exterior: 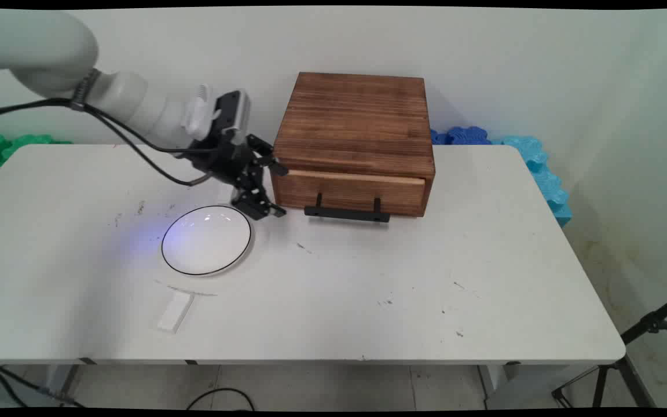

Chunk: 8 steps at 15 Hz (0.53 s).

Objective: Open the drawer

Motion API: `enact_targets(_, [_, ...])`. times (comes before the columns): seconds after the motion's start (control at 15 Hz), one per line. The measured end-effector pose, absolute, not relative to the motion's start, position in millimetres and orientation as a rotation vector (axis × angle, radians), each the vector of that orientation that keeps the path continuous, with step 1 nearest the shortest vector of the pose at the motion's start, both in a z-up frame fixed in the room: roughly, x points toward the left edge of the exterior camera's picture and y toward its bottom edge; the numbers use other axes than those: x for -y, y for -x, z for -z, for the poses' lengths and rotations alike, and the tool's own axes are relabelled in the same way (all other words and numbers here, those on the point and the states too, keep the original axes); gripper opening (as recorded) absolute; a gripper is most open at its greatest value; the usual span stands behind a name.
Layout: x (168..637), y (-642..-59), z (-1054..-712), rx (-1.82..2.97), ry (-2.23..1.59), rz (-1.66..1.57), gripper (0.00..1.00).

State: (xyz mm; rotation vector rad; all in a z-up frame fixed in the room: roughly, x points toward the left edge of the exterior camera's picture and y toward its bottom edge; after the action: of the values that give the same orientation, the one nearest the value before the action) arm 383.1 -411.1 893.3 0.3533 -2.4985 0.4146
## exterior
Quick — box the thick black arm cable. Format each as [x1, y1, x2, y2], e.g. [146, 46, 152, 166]
[0, 97, 221, 156]

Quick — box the black cable with connector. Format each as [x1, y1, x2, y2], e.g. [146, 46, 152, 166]
[0, 354, 86, 409]

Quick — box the dark wooden drawer cabinet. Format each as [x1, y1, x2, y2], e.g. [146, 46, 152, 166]
[268, 72, 436, 218]

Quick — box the cyan foam mat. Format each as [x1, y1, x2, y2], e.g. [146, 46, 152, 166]
[490, 136, 573, 228]

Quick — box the green foam mat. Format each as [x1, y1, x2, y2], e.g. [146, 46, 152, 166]
[0, 134, 74, 173]

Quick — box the black cable strap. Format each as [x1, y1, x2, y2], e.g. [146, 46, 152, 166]
[69, 68, 102, 112]

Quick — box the grey table leg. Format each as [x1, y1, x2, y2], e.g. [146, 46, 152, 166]
[38, 359, 98, 406]

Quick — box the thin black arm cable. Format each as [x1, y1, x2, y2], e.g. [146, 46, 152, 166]
[82, 104, 214, 188]

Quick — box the white table leg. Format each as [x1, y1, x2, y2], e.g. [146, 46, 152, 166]
[477, 363, 569, 409]

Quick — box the dark blue foam mat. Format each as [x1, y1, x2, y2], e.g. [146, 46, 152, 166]
[430, 126, 492, 146]

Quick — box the white plate with black rim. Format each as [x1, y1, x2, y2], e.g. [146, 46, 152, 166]
[160, 205, 252, 277]

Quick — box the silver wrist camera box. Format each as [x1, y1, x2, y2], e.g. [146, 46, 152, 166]
[214, 89, 252, 146]

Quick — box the black tripod stand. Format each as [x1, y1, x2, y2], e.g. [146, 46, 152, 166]
[551, 290, 667, 409]

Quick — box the black floor cable loop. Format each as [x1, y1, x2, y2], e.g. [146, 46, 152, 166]
[185, 387, 256, 410]

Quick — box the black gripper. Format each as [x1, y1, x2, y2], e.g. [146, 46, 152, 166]
[192, 134, 289, 221]

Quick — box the small white rectangular block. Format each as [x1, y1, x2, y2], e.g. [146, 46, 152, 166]
[156, 291, 196, 334]

